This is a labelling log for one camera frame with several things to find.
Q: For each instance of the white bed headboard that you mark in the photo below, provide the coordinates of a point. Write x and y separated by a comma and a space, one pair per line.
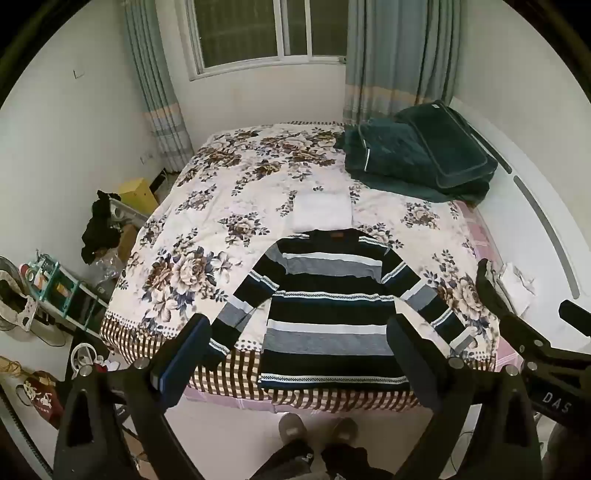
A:
531, 166

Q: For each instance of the floral bed sheet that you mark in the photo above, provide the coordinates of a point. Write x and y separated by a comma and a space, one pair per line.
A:
221, 203

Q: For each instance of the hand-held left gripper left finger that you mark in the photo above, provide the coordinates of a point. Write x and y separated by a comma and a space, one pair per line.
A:
178, 364

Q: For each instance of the dark green blanket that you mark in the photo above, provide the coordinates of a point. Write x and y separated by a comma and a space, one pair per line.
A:
415, 152

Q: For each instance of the white folded cloth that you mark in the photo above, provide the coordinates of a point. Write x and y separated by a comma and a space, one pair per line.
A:
323, 210

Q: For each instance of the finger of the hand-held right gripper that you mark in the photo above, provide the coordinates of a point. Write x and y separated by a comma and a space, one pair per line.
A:
503, 309
576, 314

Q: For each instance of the crumpled white cloth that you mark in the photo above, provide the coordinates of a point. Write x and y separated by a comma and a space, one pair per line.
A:
517, 286

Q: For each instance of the teal storage rack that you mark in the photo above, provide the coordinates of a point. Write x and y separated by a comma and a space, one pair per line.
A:
69, 295

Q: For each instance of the black clothes pile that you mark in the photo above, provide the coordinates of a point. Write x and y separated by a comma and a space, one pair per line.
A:
99, 226

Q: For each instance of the window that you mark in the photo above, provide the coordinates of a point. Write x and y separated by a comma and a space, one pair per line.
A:
268, 32

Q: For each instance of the blue-grey curtain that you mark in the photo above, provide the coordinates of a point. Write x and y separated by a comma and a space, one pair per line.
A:
397, 55
154, 83

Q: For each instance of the striped knit sweater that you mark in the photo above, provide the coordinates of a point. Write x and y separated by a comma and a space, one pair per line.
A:
328, 318

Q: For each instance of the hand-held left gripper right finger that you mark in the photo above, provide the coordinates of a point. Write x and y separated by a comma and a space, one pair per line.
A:
411, 360

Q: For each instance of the red bag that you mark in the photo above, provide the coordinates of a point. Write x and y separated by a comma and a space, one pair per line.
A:
44, 397

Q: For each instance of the grey slipper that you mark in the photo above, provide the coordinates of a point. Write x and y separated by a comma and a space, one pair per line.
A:
344, 431
290, 429

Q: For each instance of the yellow box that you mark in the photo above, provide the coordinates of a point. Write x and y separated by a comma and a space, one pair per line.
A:
138, 196

